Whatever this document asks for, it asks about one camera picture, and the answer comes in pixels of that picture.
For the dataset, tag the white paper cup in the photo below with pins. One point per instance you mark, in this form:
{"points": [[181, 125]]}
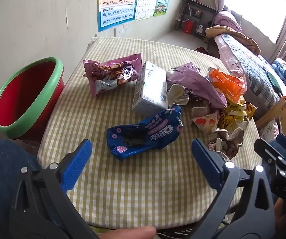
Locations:
{"points": [[177, 94]]}

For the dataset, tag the white wall socket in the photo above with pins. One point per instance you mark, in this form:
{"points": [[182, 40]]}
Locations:
{"points": [[118, 31], [126, 28]]}

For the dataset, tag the person's left hand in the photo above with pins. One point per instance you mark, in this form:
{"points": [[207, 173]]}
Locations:
{"points": [[133, 232]]}

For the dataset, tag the red basin with green rim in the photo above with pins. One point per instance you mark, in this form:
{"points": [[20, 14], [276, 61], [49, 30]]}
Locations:
{"points": [[20, 104]]}

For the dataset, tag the white floral cushion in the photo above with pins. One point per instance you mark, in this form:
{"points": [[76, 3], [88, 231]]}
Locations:
{"points": [[270, 129]]}

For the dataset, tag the white milk carton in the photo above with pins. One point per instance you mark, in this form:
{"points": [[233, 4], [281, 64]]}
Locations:
{"points": [[149, 87]]}

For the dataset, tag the purple pillow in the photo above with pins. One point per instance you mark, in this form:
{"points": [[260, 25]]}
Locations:
{"points": [[226, 20]]}

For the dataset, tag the brown wrapper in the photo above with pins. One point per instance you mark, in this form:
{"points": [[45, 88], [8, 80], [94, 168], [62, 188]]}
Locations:
{"points": [[230, 139]]}

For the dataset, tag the pink purple plastic bag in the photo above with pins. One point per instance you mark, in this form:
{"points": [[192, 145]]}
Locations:
{"points": [[197, 84]]}

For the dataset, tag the white chart wall poster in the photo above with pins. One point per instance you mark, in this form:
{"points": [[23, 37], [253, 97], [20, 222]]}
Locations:
{"points": [[145, 2]]}

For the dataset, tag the blue plaid patchwork quilt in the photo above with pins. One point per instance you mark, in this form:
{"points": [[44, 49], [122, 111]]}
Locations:
{"points": [[255, 74]]}

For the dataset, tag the pink strawberry print carton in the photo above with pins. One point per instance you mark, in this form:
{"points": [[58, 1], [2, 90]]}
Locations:
{"points": [[205, 123]]}

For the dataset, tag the tan cloth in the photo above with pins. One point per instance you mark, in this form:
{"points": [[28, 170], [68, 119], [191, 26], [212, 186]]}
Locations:
{"points": [[232, 36]]}

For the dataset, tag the blue letter wall poster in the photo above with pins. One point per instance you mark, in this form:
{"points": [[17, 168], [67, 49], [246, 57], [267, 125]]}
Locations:
{"points": [[118, 5]]}

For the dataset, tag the red shoe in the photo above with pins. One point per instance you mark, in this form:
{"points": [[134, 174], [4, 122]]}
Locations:
{"points": [[201, 49]]}

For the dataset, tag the person's left leg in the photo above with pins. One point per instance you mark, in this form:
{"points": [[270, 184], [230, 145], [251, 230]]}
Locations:
{"points": [[0, 179]]}

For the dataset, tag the blue cookie wrapper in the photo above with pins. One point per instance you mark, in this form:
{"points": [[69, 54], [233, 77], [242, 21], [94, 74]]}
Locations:
{"points": [[157, 132]]}

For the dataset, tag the dark metal shelf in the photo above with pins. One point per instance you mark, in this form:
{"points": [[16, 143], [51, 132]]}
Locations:
{"points": [[202, 7]]}

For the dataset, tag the red box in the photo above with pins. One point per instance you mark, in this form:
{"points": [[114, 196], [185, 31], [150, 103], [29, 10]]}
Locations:
{"points": [[188, 27]]}

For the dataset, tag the beige paper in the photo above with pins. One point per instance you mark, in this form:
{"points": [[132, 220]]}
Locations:
{"points": [[201, 108]]}

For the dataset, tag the yellow wrapper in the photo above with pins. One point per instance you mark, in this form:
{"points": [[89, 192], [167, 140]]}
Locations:
{"points": [[235, 115]]}

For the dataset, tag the pink snack wrapper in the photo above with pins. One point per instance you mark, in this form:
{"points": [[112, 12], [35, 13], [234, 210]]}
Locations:
{"points": [[108, 77]]}

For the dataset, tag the window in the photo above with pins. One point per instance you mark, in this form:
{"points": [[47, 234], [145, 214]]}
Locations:
{"points": [[257, 5]]}

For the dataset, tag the wooden chair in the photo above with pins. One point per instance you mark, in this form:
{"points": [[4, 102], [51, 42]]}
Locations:
{"points": [[282, 109]]}

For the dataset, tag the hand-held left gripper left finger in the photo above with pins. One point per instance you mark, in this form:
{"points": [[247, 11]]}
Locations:
{"points": [[76, 165]]}

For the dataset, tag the orange plastic wrapper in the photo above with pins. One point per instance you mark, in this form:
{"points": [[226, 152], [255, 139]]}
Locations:
{"points": [[226, 84]]}

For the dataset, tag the pink bed sheet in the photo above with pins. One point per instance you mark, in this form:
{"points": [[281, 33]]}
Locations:
{"points": [[226, 52]]}

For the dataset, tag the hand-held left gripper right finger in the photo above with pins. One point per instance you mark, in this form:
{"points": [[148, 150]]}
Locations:
{"points": [[207, 164]]}

